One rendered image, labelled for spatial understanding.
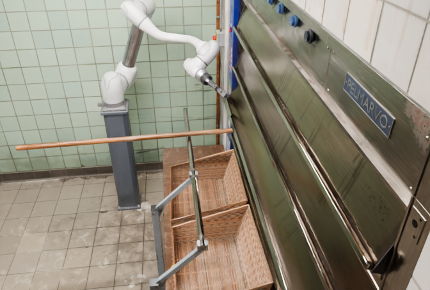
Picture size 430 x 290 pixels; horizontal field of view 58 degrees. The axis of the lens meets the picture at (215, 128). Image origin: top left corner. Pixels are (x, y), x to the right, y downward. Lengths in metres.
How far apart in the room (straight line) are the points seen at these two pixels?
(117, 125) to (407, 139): 2.52
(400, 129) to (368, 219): 0.24
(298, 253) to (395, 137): 0.75
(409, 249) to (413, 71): 0.35
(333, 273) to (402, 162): 0.48
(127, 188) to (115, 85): 0.97
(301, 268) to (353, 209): 0.49
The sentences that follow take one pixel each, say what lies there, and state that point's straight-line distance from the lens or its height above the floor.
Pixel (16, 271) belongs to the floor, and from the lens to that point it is 3.44.
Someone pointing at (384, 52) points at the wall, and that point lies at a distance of 0.90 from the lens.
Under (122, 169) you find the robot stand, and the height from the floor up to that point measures 0.45.
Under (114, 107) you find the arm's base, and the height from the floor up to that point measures 1.03.
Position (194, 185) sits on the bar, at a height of 1.17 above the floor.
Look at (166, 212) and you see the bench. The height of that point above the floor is 0.58.
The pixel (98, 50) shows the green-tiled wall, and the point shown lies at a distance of 3.47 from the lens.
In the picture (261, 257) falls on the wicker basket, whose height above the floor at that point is 0.82.
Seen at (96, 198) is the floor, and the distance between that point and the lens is 3.82.
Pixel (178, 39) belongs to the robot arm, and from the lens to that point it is 2.73.
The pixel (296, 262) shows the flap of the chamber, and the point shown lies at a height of 1.29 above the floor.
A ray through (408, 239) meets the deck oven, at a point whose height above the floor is 1.84.
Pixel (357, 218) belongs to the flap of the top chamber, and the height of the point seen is 1.75.
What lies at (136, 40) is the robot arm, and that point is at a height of 1.50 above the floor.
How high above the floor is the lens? 2.44
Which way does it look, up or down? 32 degrees down
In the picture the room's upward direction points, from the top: straight up
